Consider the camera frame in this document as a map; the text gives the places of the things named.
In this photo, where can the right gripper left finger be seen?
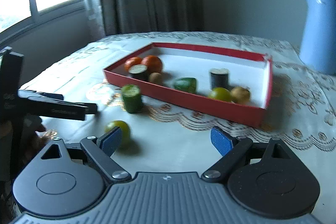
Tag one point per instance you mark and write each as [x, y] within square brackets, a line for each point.
[99, 152]

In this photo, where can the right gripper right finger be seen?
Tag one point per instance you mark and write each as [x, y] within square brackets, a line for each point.
[234, 155]

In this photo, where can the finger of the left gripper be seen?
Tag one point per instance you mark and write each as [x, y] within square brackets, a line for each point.
[57, 108]
[28, 93]

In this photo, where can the green tomato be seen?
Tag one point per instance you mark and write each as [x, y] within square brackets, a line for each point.
[126, 135]
[221, 94]

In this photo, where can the tan longan fruit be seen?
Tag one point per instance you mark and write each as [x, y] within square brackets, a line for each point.
[240, 95]

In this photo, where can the green cucumber cylinder piece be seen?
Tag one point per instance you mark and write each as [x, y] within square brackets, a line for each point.
[132, 98]

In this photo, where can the green avocado half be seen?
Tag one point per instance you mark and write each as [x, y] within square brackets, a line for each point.
[186, 84]

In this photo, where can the orange mandarin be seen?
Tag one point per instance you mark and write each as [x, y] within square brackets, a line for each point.
[153, 63]
[131, 62]

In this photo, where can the brown kiwi fruit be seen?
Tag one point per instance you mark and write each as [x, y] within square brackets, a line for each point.
[155, 78]

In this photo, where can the red shallow cardboard tray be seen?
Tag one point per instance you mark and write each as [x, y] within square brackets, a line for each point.
[247, 69]

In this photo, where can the white embroidered tablecloth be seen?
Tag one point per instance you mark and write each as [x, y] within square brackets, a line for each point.
[168, 138]

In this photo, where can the light blue electric kettle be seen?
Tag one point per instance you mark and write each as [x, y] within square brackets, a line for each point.
[317, 49]

